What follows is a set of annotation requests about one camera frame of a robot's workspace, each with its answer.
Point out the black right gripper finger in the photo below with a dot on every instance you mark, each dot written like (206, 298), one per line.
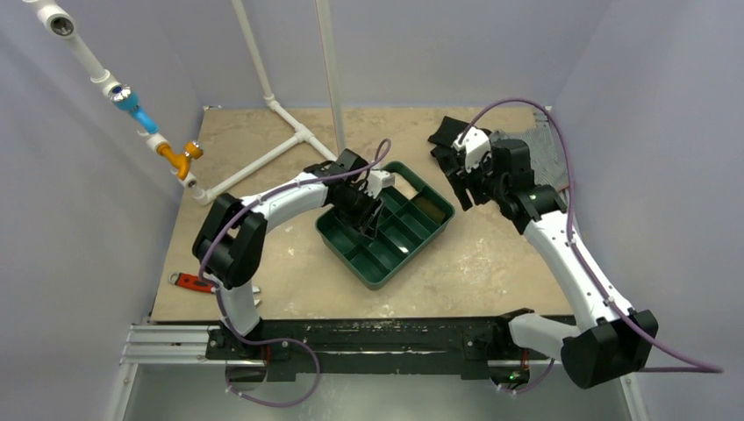
(460, 190)
(476, 185)

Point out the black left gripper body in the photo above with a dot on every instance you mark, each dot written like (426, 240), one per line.
(352, 203)

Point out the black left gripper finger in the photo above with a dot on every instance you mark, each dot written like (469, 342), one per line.
(357, 222)
(374, 216)

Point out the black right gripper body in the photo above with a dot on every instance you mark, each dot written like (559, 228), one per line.
(459, 165)

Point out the green divided organizer tray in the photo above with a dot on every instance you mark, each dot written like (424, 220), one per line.
(403, 234)

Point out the olive green underwear cream waistband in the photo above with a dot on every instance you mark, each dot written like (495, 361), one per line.
(429, 208)

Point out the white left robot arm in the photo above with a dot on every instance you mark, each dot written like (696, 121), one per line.
(230, 242)

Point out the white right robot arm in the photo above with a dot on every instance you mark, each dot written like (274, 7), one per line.
(609, 338)

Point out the black striped underwear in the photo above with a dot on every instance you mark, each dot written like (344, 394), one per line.
(445, 156)

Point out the grey striped underwear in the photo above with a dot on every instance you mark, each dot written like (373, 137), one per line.
(546, 155)

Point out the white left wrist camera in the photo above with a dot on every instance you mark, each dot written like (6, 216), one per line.
(378, 180)

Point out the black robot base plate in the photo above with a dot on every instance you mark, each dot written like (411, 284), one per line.
(477, 348)

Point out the adjustable wrench red handle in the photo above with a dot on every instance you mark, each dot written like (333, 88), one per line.
(192, 282)

